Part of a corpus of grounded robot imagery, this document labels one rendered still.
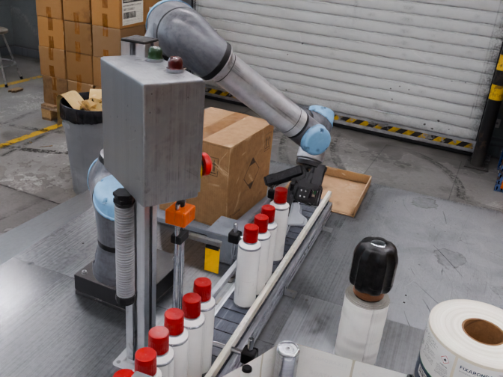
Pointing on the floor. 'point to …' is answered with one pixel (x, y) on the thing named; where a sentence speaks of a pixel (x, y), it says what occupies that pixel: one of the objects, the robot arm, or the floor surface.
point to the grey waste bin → (82, 150)
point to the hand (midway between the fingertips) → (284, 229)
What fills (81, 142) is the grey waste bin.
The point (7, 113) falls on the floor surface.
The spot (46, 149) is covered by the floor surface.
